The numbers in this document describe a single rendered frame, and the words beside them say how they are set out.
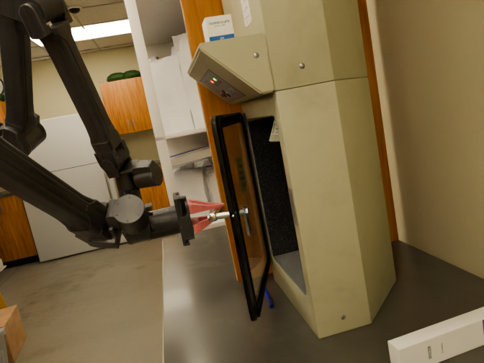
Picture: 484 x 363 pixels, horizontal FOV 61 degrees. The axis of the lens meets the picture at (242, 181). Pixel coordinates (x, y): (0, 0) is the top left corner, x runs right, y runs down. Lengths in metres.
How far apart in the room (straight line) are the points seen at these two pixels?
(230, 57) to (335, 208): 0.33
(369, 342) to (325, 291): 0.12
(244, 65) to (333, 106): 0.18
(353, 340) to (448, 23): 0.68
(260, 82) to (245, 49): 0.06
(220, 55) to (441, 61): 0.54
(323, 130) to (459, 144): 0.39
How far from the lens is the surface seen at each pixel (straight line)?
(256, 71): 0.72
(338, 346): 0.83
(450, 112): 1.05
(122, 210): 0.77
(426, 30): 1.09
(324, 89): 0.76
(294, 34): 0.75
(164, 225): 0.83
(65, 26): 1.03
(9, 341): 3.48
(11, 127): 1.20
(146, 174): 1.10
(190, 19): 1.11
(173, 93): 2.11
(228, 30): 0.82
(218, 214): 0.80
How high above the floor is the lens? 1.38
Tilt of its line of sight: 9 degrees down
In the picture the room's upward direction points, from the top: 11 degrees counter-clockwise
